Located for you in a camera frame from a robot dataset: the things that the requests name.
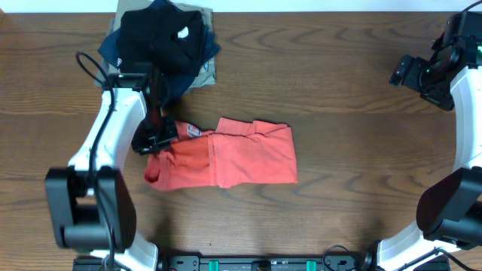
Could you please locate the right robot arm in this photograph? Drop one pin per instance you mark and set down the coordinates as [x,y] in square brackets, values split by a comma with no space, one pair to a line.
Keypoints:
[448,215]

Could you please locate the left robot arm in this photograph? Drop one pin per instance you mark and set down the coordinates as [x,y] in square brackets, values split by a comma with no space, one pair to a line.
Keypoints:
[90,206]

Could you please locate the black folded garment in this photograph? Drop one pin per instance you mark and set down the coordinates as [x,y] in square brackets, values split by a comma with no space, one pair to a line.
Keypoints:
[170,39]

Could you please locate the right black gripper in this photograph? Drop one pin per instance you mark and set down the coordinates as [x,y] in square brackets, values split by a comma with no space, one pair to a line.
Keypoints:
[443,100]

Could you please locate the red t-shirt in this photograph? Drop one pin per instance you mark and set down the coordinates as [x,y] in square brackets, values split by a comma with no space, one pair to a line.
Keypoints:
[234,153]

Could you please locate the navy folded garment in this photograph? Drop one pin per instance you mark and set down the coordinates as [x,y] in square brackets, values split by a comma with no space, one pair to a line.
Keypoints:
[180,83]

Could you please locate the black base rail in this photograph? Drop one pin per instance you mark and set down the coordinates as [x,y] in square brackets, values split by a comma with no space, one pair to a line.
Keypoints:
[194,263]

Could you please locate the khaki folded garment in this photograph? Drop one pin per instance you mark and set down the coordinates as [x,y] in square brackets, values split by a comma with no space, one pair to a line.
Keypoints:
[207,75]

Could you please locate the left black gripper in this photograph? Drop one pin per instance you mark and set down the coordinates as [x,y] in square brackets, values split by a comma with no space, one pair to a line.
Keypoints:
[145,142]

